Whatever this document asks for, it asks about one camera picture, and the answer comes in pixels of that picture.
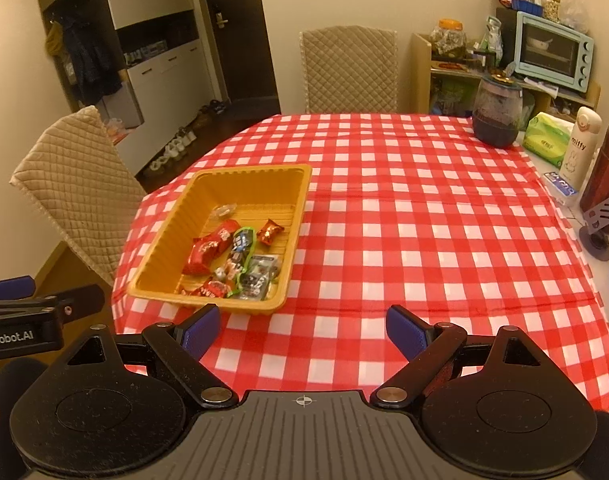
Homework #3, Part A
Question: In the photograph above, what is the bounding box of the large red snack packet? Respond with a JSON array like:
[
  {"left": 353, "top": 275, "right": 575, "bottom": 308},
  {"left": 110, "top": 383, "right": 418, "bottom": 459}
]
[{"left": 183, "top": 219, "right": 240, "bottom": 276}]

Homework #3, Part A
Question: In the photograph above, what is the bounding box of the dark wooden door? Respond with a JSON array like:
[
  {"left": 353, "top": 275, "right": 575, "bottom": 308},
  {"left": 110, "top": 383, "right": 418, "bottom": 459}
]
[{"left": 207, "top": 0, "right": 277, "bottom": 101}]

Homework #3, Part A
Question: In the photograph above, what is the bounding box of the left quilted beige chair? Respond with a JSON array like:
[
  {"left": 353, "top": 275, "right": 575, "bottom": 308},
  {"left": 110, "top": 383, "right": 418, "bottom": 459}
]
[{"left": 10, "top": 106, "right": 145, "bottom": 284}]

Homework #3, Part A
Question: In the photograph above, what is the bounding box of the quilted beige chair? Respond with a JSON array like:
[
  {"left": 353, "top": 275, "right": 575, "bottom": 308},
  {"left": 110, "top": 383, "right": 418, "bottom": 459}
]
[
  {"left": 10, "top": 106, "right": 145, "bottom": 284},
  {"left": 300, "top": 25, "right": 399, "bottom": 114}
]

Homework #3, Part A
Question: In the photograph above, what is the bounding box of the brown metallic thermos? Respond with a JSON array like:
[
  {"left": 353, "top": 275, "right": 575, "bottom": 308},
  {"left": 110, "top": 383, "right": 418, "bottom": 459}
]
[{"left": 580, "top": 126, "right": 609, "bottom": 212}]

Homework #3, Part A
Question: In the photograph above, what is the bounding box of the white shoe cabinet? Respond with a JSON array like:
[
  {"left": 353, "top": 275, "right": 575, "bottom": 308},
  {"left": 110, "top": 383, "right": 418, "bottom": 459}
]
[{"left": 38, "top": 0, "right": 214, "bottom": 174}]

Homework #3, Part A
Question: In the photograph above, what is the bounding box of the green long snack packet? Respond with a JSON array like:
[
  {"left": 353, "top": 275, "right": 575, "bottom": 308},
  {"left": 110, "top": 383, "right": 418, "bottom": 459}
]
[{"left": 224, "top": 226, "right": 257, "bottom": 297}]

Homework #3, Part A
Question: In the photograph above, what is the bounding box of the white thermos bottle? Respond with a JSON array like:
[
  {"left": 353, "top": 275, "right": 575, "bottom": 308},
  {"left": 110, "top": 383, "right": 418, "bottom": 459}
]
[{"left": 559, "top": 106, "right": 603, "bottom": 192}]

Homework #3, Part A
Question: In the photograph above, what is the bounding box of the hanging dark coat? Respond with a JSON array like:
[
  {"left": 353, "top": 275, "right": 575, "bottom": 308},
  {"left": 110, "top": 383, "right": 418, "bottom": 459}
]
[{"left": 45, "top": 16, "right": 122, "bottom": 106}]

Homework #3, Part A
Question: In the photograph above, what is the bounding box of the grey phone stand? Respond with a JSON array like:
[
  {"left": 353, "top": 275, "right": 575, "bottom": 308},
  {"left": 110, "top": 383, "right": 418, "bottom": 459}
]
[{"left": 579, "top": 197, "right": 609, "bottom": 261}]

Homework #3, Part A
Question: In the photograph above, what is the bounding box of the light blue toaster oven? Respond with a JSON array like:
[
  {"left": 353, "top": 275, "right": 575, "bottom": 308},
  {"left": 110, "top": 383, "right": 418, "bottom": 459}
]
[{"left": 513, "top": 11, "right": 595, "bottom": 93}]

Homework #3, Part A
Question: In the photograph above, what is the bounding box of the grey dark snack packet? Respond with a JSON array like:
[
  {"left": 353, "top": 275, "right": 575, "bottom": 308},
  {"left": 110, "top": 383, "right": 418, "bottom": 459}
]
[{"left": 238, "top": 255, "right": 282, "bottom": 301}]

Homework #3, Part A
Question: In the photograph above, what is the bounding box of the orange lid snack jar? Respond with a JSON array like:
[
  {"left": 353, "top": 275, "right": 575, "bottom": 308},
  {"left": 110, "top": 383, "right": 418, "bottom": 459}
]
[{"left": 429, "top": 18, "right": 467, "bottom": 61}]

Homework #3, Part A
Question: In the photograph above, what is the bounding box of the small red snack packet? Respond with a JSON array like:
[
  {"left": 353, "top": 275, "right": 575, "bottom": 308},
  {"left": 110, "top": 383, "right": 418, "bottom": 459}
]
[{"left": 178, "top": 276, "right": 231, "bottom": 298}]

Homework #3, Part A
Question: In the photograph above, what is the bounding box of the wooden side shelf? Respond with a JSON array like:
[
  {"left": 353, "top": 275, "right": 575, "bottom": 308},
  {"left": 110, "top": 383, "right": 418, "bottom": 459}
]
[{"left": 409, "top": 31, "right": 602, "bottom": 122}]

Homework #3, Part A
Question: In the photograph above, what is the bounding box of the dark glass jar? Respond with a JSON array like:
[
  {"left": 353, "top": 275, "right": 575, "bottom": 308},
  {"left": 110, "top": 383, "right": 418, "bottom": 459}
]
[{"left": 472, "top": 74, "right": 522, "bottom": 148}]

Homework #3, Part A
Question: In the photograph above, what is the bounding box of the far quilted beige chair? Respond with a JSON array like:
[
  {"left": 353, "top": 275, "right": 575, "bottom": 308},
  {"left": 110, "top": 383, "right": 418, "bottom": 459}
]
[{"left": 300, "top": 25, "right": 399, "bottom": 114}]

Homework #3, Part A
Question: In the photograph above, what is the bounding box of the green tissue pack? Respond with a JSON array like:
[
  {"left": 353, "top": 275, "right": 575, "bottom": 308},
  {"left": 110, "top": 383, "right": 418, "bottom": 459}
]
[{"left": 522, "top": 112, "right": 573, "bottom": 168}]

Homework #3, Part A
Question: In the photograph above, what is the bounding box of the red gold candy packet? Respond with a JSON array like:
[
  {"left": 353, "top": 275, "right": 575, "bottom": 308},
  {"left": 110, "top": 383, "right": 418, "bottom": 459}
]
[{"left": 257, "top": 219, "right": 285, "bottom": 247}]

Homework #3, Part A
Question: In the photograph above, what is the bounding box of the yellow plastic tray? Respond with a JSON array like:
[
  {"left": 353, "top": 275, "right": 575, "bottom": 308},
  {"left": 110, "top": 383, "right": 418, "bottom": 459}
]
[{"left": 128, "top": 165, "right": 312, "bottom": 314}]

